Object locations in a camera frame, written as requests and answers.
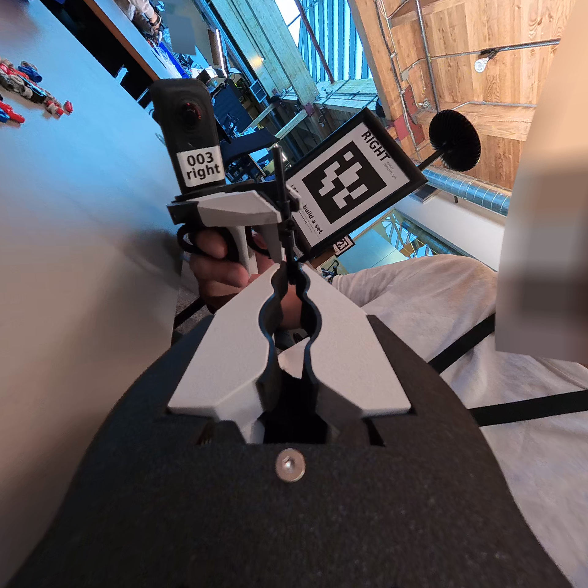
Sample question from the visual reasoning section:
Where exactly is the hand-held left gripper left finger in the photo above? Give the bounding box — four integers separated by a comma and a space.
167, 264, 284, 445

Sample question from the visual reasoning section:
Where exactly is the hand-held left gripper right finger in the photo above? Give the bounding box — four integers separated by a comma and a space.
298, 266, 413, 428

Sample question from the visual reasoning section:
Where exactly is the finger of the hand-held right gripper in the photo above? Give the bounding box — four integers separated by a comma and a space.
254, 224, 284, 265
195, 192, 281, 227

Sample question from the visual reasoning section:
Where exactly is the black lego axle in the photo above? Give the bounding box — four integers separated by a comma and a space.
271, 143, 299, 288

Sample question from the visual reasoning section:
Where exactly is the pile of loose lego pieces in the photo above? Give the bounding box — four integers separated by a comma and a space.
0, 57, 74, 126

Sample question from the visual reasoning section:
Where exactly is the person's right hand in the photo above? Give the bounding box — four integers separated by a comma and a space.
189, 229, 269, 318

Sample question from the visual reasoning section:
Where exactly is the black framed marker sign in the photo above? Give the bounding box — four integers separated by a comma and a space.
284, 108, 429, 262

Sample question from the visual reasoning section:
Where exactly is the person's white shirt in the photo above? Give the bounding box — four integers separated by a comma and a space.
331, 255, 588, 588

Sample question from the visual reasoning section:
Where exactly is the black disc on rod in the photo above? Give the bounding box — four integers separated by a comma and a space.
413, 109, 481, 173

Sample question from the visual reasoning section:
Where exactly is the black strap harness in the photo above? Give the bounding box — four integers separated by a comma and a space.
429, 315, 588, 428

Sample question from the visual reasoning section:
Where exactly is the red steel bracket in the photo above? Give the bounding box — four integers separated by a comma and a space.
395, 85, 428, 150

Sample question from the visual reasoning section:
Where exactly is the silver spiral air duct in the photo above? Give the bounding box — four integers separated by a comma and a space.
420, 166, 513, 217

